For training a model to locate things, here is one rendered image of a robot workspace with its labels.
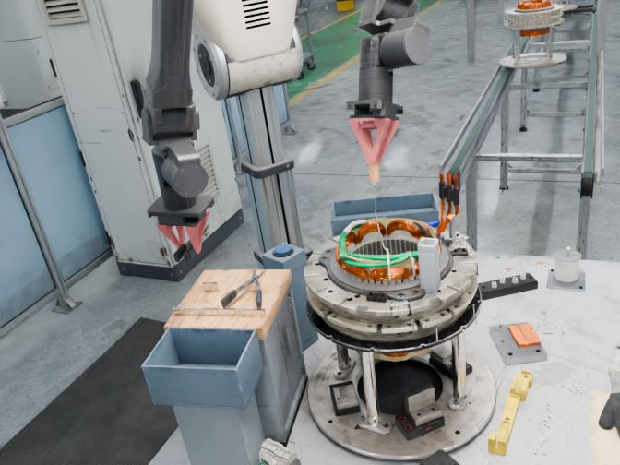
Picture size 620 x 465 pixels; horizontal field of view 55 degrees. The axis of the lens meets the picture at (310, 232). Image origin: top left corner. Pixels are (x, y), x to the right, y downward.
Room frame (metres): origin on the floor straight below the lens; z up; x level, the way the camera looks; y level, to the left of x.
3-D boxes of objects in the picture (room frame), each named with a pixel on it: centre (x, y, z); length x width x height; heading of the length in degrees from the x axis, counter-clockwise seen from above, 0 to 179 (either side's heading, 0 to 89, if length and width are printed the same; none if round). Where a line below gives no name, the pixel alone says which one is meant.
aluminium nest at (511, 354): (1.05, -0.42, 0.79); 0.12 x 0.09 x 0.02; 178
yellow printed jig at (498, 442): (0.85, -0.34, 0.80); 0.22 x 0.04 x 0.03; 146
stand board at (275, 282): (0.97, 0.17, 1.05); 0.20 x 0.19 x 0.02; 164
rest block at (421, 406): (0.84, -0.16, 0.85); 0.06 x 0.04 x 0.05; 107
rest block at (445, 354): (0.99, -0.25, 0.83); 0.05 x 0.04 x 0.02; 29
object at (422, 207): (1.28, -0.18, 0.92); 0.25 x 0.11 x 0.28; 82
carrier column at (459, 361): (0.89, -0.24, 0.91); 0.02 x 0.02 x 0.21
